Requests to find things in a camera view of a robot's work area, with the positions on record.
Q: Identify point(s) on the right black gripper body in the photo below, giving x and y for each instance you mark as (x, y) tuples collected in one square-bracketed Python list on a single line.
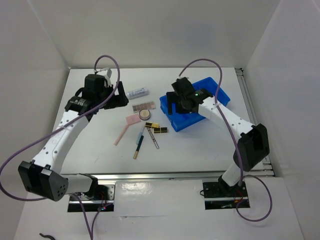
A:
[(180, 107)]

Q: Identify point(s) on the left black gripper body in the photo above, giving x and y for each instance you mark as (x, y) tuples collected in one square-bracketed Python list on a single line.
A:
[(107, 88)]

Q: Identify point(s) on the white lotion bottle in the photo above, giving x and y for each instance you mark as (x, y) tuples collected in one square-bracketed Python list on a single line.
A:
[(137, 93)]

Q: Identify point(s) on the pink square compact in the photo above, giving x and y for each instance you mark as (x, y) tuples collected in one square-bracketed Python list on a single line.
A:
[(132, 119)]

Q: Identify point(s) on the round powder jar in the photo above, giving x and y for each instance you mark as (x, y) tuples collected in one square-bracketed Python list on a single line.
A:
[(144, 114)]

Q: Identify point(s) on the black gold lipstick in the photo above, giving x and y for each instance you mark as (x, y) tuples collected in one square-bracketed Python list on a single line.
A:
[(152, 125), (160, 130)]

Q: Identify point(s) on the pink long tube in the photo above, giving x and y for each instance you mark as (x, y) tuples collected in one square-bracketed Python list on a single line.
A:
[(121, 135)]

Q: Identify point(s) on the light blue makeup pencil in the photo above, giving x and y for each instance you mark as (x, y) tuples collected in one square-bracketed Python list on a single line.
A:
[(140, 134)]

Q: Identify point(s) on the silver patterned eyeliner pencil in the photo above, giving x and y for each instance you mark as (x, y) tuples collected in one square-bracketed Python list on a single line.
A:
[(152, 137)]

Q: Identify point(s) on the black gold mascara pencil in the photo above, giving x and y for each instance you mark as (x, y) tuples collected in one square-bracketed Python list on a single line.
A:
[(138, 147)]

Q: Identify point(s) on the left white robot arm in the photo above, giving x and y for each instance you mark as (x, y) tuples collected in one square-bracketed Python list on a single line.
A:
[(42, 175)]

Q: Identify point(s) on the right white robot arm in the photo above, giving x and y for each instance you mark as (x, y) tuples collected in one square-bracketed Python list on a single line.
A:
[(252, 146)]

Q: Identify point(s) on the brown eyeshadow palette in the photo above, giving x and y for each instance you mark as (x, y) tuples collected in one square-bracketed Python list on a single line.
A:
[(150, 105)]

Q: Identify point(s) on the blue plastic organizer bin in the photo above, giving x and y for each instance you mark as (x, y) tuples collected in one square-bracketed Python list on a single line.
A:
[(214, 108)]

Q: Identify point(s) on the black hook object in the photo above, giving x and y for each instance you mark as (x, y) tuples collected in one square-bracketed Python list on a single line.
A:
[(46, 236)]

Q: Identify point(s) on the aluminium rail right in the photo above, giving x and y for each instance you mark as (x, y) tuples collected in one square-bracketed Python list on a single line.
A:
[(266, 162)]

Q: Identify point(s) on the aluminium rail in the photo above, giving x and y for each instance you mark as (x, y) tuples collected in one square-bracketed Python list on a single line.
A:
[(266, 162), (203, 175)]

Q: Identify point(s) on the aluminium rail front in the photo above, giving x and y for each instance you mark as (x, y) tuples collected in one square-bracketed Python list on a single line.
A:
[(203, 175)]

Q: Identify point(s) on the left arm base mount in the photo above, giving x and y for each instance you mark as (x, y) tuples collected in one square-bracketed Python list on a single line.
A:
[(100, 199)]

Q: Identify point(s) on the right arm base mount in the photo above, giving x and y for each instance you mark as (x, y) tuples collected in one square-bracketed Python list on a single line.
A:
[(216, 199)]

